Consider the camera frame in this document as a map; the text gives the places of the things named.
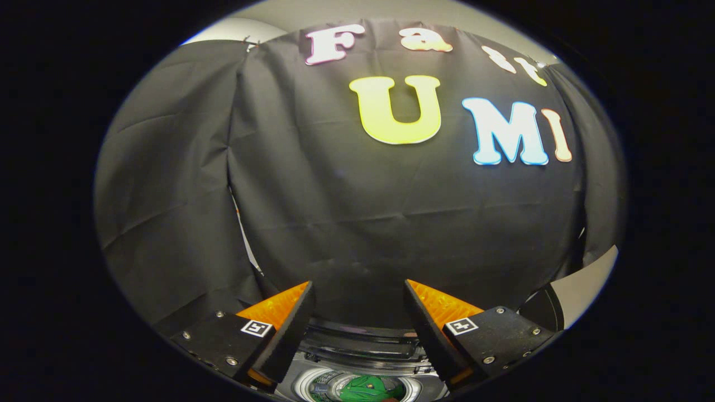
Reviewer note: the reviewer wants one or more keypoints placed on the black backdrop cloth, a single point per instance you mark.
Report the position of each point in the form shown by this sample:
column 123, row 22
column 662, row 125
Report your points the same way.
column 346, row 223

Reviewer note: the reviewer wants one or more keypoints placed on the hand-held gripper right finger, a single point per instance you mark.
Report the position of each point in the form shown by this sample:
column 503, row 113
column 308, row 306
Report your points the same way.
column 429, row 329

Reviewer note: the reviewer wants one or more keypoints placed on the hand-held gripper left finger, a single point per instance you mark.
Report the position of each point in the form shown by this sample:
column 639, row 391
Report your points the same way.
column 290, row 329

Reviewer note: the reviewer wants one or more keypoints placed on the grey washing machine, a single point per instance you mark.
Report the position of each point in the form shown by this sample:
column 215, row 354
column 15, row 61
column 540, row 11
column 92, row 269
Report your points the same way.
column 290, row 371

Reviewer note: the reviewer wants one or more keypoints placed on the green polo shirt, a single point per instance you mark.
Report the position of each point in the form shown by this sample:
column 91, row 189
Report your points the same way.
column 368, row 389

